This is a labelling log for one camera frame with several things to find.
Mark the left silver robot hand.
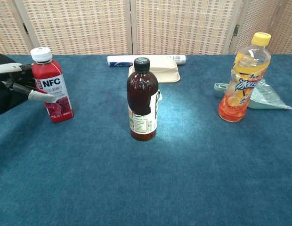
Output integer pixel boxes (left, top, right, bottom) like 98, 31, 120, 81
0, 63, 56, 102

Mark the red NFC juice bottle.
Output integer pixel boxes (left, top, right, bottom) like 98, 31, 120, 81
30, 47, 74, 123

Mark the black baseball cap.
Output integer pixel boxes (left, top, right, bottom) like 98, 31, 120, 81
0, 53, 36, 116

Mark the woven folding screen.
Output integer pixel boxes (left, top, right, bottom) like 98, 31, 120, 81
0, 0, 292, 56

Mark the white rolled bag pack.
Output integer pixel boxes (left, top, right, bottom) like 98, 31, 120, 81
106, 55, 188, 67

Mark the dark tea bottle black cap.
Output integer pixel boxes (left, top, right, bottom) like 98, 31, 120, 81
126, 57, 162, 142

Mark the beige food container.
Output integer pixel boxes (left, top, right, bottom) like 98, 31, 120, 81
128, 57, 181, 83

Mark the blue table cloth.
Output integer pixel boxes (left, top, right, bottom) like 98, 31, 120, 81
0, 54, 292, 226

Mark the orange drink bottle yellow cap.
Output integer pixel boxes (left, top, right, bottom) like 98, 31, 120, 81
218, 32, 272, 122

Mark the green dustpan set in bag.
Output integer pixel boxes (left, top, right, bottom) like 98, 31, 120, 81
213, 79, 292, 111

